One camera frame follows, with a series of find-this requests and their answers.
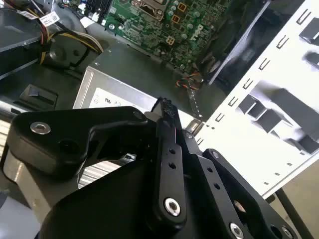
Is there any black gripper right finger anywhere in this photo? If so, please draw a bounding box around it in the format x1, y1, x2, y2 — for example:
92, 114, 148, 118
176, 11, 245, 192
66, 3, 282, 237
163, 99, 310, 239

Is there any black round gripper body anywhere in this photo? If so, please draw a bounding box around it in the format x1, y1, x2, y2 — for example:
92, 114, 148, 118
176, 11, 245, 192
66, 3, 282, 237
39, 159, 225, 239

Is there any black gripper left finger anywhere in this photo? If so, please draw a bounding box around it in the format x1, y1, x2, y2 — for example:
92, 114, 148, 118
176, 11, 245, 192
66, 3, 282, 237
11, 97, 187, 225

